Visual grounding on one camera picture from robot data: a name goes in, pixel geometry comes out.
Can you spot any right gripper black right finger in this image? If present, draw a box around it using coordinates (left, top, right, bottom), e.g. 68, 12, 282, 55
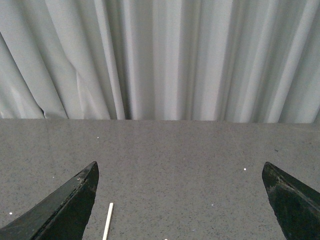
261, 162, 320, 240

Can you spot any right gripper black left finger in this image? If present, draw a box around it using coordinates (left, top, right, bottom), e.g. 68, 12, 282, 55
0, 161, 99, 240

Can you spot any white chopstick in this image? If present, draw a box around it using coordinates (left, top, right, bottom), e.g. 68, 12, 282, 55
102, 202, 114, 240

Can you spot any grey curtain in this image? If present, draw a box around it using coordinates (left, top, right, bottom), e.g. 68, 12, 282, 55
0, 0, 320, 123

